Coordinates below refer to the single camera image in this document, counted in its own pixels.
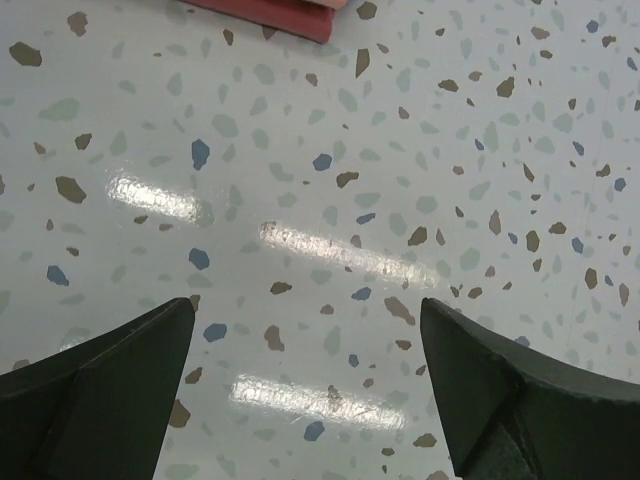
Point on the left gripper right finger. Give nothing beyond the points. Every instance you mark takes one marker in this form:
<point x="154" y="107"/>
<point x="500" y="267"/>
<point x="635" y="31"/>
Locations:
<point x="510" y="412"/>

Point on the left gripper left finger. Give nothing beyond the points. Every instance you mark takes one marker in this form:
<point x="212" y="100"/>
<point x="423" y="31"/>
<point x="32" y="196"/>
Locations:
<point x="100" y="409"/>

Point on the folded dusty red t-shirt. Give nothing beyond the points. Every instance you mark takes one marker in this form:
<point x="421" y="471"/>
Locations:
<point x="304" y="19"/>

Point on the folded salmon pink t-shirt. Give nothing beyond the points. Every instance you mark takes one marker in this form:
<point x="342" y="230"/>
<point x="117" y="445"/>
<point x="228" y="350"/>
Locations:
<point x="333" y="4"/>

